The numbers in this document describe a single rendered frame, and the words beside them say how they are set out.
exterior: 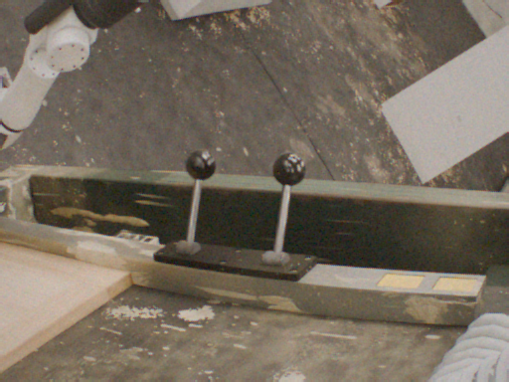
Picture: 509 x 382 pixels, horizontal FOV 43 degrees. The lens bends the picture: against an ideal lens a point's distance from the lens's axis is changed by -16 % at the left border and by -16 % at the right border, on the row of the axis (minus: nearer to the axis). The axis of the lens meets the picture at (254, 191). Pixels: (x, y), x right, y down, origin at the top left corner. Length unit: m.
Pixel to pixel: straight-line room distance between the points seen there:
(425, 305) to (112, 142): 2.29
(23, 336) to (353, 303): 0.39
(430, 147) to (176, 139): 2.00
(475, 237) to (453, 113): 3.60
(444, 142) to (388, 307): 3.88
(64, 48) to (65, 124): 1.92
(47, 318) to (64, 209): 0.55
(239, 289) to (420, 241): 0.28
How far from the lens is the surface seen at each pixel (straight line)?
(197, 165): 0.91
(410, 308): 0.78
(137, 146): 3.02
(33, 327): 0.85
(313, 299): 0.82
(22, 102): 1.06
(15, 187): 1.42
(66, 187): 1.36
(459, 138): 4.60
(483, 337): 0.34
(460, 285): 0.77
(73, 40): 0.92
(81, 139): 2.85
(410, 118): 4.69
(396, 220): 1.02
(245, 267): 0.85
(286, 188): 0.85
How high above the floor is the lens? 2.03
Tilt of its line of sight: 37 degrees down
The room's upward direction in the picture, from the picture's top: 58 degrees clockwise
